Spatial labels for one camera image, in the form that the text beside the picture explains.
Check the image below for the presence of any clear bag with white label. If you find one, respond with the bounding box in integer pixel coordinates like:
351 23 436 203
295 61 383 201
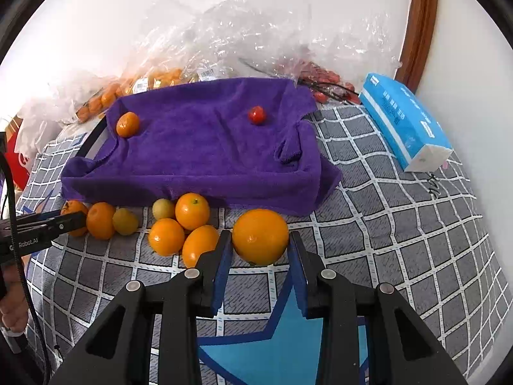
74 54 209 125

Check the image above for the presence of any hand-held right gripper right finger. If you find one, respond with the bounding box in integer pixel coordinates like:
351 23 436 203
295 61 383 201
289 231 469 385

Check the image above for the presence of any brown wooden frame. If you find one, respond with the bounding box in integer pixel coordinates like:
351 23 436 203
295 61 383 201
395 0 439 95

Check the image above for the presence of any grey checked blanket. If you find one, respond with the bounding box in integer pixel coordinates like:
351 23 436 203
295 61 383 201
12 104 503 385

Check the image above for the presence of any crinkled clear plastic bag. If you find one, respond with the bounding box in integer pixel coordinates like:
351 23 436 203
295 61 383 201
192 0 401 105

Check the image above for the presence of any round orange kumquat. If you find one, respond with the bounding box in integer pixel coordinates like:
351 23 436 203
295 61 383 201
175 192 211 231
148 218 186 257

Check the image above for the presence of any white plastic bag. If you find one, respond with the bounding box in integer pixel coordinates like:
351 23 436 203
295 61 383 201
16 76 81 157

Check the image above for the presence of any blue tissue pack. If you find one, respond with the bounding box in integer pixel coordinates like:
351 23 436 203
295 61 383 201
358 73 454 173

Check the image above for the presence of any purple towel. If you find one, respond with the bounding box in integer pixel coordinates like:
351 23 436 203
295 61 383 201
60 77 343 216

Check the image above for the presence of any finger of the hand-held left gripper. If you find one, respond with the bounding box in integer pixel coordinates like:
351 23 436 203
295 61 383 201
38 210 88 238

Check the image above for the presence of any pile of bagged kumquats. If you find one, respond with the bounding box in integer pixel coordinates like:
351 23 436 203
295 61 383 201
76 68 185 123

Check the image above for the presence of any red bag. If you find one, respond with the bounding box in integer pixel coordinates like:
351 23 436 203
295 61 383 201
6 132 33 169

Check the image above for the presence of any yellow-green mandarin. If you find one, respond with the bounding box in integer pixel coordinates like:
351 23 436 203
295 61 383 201
112 208 139 236

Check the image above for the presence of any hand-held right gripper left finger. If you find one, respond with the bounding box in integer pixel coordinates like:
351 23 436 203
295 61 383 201
48 229 234 385

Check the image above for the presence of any pile of bagged cherry tomatoes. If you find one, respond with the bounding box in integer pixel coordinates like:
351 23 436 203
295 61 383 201
299 60 361 105

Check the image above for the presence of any oblong orange kumquat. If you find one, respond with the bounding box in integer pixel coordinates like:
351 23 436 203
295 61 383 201
182 225 220 269

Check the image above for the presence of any person's left hand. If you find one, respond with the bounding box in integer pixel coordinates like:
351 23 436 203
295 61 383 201
0 283 30 334

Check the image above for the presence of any pale yellow kumquat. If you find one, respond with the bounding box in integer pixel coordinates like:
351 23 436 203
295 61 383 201
152 198 176 221

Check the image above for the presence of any large orange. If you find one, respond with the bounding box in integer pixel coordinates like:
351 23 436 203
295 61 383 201
231 209 290 267

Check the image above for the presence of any orange mandarin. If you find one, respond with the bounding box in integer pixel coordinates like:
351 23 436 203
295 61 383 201
116 111 141 139
60 200 89 237
86 202 118 240

